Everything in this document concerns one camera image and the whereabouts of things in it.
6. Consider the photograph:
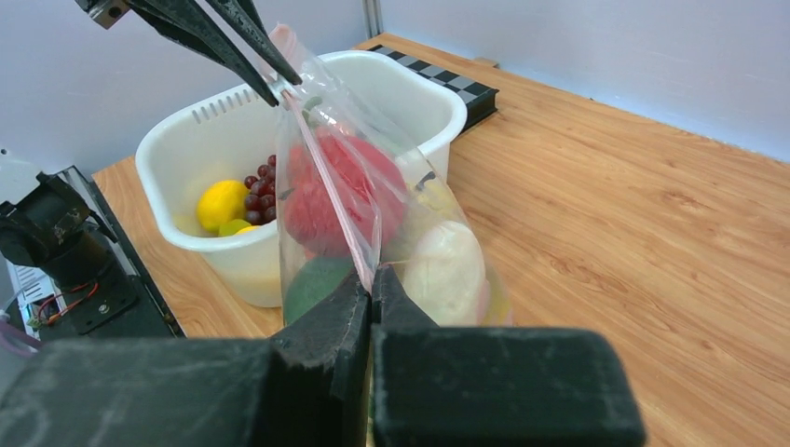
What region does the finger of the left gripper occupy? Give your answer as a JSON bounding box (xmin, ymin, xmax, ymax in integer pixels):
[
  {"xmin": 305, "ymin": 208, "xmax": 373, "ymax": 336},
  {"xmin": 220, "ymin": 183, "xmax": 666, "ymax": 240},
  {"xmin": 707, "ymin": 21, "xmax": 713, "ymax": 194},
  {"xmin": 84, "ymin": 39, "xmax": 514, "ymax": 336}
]
[
  {"xmin": 76, "ymin": 0, "xmax": 279, "ymax": 107},
  {"xmin": 207, "ymin": 0, "xmax": 302, "ymax": 86}
]

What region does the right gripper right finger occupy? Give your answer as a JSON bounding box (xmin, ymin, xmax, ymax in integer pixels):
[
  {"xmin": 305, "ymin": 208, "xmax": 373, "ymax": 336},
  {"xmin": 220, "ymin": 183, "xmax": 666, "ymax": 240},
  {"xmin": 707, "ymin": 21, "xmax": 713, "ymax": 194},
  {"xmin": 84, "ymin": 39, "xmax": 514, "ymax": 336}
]
[{"xmin": 371, "ymin": 266, "xmax": 647, "ymax": 446}]

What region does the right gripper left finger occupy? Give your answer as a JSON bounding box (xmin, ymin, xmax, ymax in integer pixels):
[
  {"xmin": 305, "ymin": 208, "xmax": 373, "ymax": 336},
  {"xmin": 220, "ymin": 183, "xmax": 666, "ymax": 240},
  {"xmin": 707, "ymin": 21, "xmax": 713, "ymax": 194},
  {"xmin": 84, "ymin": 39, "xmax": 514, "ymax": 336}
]
[{"xmin": 259, "ymin": 274, "xmax": 372, "ymax": 446}]

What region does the green lime toy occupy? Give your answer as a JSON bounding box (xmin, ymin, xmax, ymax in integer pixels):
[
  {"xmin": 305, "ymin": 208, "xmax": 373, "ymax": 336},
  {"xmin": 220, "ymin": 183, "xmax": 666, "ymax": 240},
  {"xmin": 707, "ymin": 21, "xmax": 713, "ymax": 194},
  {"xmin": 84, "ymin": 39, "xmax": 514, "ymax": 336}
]
[{"xmin": 282, "ymin": 257, "xmax": 354, "ymax": 325}]

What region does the white eggplant toy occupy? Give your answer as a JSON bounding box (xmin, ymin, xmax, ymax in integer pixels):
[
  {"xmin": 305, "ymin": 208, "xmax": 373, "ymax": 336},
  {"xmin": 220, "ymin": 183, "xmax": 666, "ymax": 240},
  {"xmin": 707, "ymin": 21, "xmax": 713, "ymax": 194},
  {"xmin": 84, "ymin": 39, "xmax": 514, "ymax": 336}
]
[{"xmin": 400, "ymin": 221, "xmax": 486, "ymax": 326}]

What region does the yellow pear toy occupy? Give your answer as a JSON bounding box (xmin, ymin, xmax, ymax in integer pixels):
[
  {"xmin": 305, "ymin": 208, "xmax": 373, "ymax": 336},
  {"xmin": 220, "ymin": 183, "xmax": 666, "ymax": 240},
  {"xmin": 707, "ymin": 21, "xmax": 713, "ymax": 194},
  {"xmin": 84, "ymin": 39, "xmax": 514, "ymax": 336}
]
[{"xmin": 415, "ymin": 178, "xmax": 459, "ymax": 221}]

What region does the clear zip top bag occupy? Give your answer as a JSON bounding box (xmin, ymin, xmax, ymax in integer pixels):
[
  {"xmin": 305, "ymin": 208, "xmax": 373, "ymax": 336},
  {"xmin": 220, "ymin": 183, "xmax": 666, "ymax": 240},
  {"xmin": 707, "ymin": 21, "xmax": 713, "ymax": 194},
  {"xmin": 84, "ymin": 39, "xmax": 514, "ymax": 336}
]
[{"xmin": 270, "ymin": 24, "xmax": 512, "ymax": 326}]

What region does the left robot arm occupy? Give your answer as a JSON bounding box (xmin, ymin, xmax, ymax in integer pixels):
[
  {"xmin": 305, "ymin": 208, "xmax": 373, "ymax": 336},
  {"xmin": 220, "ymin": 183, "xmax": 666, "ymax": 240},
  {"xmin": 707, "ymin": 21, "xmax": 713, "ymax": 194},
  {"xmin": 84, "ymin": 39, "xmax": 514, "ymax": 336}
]
[{"xmin": 1, "ymin": 1, "xmax": 302, "ymax": 340}]

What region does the yellow lemon toy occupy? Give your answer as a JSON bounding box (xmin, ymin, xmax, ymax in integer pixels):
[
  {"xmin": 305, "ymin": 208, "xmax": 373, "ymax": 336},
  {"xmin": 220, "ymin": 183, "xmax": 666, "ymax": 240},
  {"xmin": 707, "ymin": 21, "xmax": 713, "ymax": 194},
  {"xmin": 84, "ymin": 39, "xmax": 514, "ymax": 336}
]
[
  {"xmin": 234, "ymin": 225, "xmax": 261, "ymax": 236},
  {"xmin": 195, "ymin": 180, "xmax": 249, "ymax": 234}
]

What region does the green yellow mango toy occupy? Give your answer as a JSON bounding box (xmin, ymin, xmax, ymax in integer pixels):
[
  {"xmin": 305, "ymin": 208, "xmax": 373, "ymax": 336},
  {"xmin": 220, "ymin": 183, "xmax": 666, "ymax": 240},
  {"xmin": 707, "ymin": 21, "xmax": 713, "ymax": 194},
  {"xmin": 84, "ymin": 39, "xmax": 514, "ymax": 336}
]
[{"xmin": 217, "ymin": 219, "xmax": 252, "ymax": 237}]

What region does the purple grapes toy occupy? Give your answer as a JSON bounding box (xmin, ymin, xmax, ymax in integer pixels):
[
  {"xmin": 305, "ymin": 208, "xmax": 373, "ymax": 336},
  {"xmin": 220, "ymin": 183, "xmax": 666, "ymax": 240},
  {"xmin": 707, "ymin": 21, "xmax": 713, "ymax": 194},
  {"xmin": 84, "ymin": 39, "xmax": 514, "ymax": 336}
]
[{"xmin": 243, "ymin": 155, "xmax": 277, "ymax": 225}]

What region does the white plastic basket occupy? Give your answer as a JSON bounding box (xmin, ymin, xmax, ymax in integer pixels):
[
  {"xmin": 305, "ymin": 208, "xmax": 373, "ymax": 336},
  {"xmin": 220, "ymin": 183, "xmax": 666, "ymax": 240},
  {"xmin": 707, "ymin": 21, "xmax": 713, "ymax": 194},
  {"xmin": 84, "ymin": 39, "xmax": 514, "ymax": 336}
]
[{"xmin": 135, "ymin": 50, "xmax": 467, "ymax": 307}]

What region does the black white checkerboard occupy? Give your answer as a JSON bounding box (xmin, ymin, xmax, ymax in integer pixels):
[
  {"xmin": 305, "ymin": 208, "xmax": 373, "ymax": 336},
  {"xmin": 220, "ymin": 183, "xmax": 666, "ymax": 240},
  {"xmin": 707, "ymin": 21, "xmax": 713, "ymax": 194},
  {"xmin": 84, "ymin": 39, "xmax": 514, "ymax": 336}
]
[{"xmin": 367, "ymin": 45, "xmax": 498, "ymax": 133}]

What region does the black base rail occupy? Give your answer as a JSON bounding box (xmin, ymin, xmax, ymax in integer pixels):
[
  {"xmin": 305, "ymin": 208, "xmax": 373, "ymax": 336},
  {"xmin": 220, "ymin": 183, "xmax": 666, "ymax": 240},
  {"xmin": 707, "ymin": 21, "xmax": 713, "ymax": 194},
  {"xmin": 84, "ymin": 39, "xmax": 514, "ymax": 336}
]
[{"xmin": 30, "ymin": 167, "xmax": 184, "ymax": 342}]

